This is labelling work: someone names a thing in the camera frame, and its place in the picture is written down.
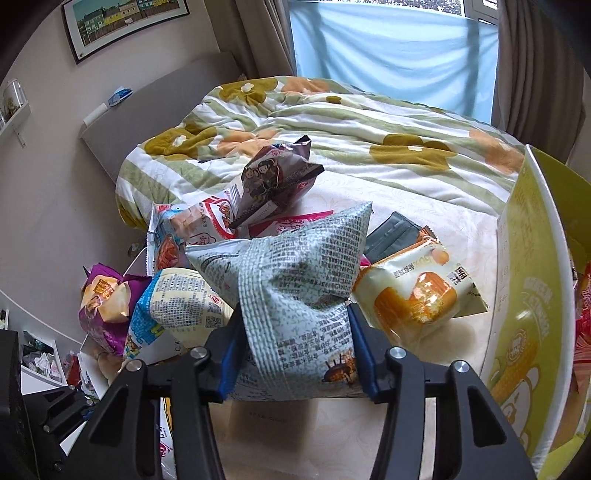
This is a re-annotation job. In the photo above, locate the white Taire snack bag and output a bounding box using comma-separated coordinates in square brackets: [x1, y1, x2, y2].
[159, 399, 176, 479]

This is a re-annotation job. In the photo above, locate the purple potato chip bag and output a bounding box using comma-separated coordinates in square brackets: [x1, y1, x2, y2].
[78, 263, 151, 356]

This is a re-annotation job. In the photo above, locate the blue white snack bag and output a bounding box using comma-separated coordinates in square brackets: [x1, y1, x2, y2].
[123, 268, 232, 365]

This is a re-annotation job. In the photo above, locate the orange cake snack bag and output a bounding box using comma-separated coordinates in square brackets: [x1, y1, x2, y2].
[352, 232, 488, 350]

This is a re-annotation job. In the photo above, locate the red white shrimp chip bag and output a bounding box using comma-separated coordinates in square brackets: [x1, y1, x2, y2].
[146, 182, 240, 276]

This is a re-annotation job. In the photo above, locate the grey newsprint snack bag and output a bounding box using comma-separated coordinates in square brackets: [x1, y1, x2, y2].
[185, 202, 373, 401]

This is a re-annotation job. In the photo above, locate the small pink candy bag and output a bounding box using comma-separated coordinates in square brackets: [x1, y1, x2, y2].
[249, 210, 334, 238]

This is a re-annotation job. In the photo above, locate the dark purple cartoon snack bag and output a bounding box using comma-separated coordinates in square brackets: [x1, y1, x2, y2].
[230, 135, 325, 229]

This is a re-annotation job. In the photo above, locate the pink striped snack bag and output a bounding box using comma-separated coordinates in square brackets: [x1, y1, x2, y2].
[573, 263, 590, 392]

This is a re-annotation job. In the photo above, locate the green cardboard box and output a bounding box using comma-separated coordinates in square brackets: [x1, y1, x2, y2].
[482, 146, 590, 472]

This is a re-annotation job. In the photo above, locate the dark green sachet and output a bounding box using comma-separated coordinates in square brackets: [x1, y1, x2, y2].
[363, 212, 421, 264]

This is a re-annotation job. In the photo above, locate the grey headboard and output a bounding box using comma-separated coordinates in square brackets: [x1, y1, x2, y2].
[81, 52, 242, 181]

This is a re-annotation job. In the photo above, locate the floral green striped duvet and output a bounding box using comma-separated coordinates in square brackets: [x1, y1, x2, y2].
[115, 76, 525, 230]

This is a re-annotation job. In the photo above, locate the blue white headboard item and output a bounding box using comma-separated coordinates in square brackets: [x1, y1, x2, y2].
[107, 87, 133, 108]

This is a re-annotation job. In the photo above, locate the right brown curtain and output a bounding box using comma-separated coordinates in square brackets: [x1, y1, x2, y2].
[492, 1, 585, 162]

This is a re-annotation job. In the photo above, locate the brown curtain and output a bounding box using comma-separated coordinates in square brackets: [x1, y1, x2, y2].
[204, 0, 296, 78]
[492, 1, 585, 162]

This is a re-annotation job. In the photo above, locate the blue window cloth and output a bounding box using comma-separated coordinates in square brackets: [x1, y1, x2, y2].
[288, 1, 498, 123]

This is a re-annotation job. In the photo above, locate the framed houses picture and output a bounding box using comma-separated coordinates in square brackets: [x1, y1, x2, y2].
[61, 0, 190, 64]

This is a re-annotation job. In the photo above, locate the left brown curtain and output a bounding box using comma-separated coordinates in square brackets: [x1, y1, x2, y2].
[204, 0, 296, 78]

